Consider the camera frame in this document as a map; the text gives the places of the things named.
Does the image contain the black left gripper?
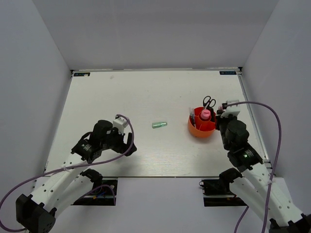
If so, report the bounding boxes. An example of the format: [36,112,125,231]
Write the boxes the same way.
[101,124,137,156]

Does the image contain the black handled scissors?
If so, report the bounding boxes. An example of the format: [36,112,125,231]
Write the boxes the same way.
[203,96,216,109]

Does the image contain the blue ink pen refill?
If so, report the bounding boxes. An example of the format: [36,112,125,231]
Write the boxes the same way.
[189,108,195,124]

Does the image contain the green transparent plastic case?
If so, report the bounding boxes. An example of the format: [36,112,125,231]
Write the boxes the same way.
[152,121,167,129]

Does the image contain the yellow capped black highlighter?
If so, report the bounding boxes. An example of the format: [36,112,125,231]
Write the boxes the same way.
[210,108,215,122]

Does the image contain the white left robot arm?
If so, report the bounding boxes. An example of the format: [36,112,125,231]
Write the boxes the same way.
[16,115,137,233]

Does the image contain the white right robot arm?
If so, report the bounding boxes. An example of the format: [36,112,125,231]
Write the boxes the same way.
[216,114,311,233]

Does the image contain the orange round organizer container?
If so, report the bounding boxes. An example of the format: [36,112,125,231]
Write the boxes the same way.
[188,107,216,138]

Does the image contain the right corner table label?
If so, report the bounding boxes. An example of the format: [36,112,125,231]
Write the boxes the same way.
[219,71,237,75]

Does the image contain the corner table label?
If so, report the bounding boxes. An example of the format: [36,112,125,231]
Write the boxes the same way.
[73,72,90,77]
[219,71,237,75]

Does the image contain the left corner table label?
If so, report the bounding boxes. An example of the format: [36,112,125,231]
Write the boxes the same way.
[73,72,90,77]

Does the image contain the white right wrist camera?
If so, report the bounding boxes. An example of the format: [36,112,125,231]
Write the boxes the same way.
[221,100,240,118]

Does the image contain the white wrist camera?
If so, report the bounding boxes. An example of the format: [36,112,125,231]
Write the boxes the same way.
[112,116,129,135]
[221,100,240,118]

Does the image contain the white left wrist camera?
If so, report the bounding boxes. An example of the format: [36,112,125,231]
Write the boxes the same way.
[112,116,129,135]

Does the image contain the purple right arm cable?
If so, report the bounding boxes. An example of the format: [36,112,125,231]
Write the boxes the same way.
[233,101,282,233]

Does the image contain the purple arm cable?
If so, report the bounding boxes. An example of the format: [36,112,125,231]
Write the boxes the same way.
[233,101,282,233]
[0,114,136,231]

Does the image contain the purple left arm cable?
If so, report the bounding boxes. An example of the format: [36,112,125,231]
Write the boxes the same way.
[0,114,136,231]

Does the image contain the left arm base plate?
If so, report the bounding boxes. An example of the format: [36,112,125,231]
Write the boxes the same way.
[72,179,118,206]

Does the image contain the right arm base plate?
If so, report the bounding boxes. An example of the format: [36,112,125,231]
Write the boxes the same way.
[199,179,246,207]

